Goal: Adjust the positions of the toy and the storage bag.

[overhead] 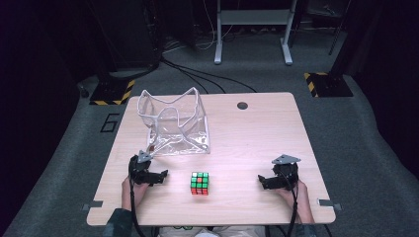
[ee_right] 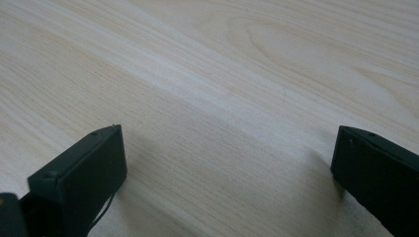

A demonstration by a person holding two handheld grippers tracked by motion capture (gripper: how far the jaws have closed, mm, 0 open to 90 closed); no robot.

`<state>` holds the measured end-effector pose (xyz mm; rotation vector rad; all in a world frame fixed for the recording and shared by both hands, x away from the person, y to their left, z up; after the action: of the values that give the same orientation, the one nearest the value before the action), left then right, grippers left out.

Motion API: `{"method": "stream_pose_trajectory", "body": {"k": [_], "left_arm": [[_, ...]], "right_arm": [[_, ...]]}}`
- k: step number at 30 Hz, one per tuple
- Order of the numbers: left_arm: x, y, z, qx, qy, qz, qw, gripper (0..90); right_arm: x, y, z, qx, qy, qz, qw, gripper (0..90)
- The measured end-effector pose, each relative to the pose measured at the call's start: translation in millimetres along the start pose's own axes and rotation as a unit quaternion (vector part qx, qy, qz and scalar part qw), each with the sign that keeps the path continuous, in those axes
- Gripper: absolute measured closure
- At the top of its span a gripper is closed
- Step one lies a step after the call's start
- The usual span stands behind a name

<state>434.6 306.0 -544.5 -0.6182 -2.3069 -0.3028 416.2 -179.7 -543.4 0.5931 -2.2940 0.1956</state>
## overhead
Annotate person's right hand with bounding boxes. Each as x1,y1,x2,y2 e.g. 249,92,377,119
275,179,309,206

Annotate black hazard-striped stand base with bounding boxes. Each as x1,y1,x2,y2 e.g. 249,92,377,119
303,71,354,99
89,76,136,107

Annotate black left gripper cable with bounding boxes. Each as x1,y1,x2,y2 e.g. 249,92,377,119
128,179,146,237

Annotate white metal desk frame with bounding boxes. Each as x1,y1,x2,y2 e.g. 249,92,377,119
213,0,298,66

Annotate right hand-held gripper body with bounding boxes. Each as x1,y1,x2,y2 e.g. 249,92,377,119
271,153,302,193

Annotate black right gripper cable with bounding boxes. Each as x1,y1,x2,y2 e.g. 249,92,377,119
286,171,299,237

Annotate grey metal table bracket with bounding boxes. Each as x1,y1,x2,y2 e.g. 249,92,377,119
81,199,104,211
317,198,343,211

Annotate colourful puzzle cube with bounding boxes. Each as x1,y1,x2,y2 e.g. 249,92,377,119
190,171,210,197

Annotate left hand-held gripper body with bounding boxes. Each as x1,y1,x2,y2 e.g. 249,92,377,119
127,149,156,188

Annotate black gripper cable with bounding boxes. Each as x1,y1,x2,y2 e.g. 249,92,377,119
286,171,299,237
128,179,146,237

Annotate dark cabinet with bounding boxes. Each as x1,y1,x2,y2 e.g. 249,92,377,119
88,0,164,73

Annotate person's left hand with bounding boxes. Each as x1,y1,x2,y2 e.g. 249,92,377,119
121,176,150,206

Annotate black floor cables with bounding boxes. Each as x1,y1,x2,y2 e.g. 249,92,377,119
160,57,258,95

